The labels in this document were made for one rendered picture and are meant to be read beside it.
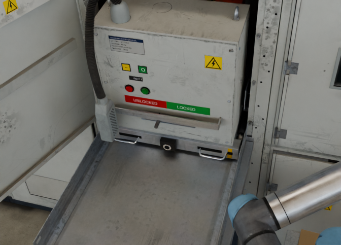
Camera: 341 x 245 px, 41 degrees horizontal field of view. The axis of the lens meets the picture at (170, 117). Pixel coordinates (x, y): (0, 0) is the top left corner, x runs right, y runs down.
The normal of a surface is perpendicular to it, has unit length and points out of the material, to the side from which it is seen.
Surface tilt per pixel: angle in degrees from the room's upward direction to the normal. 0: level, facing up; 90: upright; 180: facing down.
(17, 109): 90
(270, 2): 90
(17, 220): 0
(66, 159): 90
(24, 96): 90
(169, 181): 0
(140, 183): 0
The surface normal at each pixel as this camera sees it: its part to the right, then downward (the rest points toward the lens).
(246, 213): -0.35, -0.61
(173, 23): -0.06, -0.70
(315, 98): -0.29, 0.65
